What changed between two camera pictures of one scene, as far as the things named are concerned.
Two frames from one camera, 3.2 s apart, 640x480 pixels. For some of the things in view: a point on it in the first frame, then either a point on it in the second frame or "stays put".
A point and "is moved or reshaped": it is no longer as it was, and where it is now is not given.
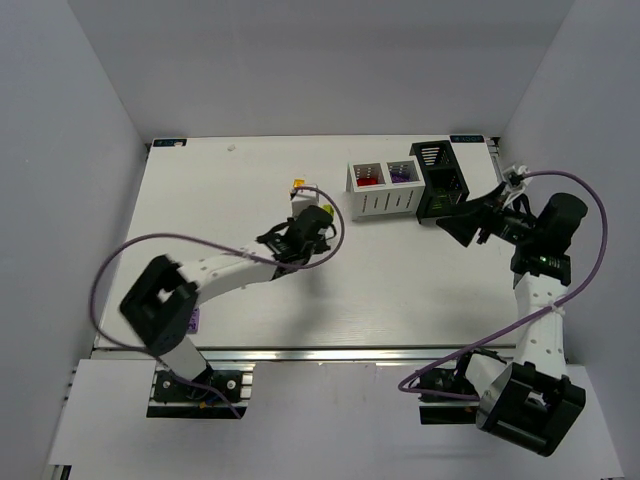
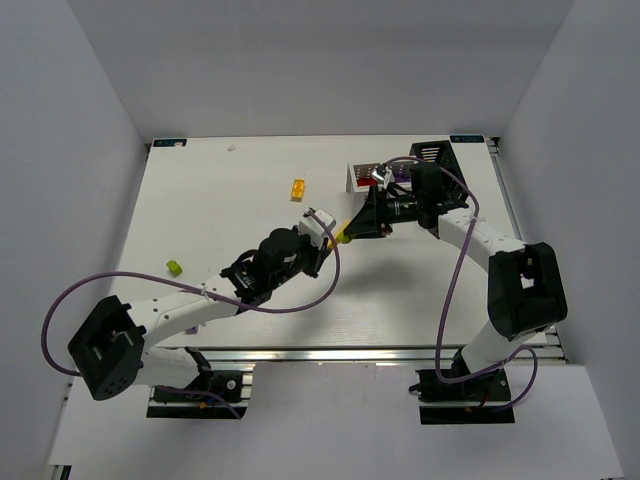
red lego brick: [367, 181] stays put
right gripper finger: [463, 227] → [366, 223]
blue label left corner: [169, 142] stays put
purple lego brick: [400, 178] stays put
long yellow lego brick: [328, 208] is moved or reshaped
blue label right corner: [467, 139] stays put
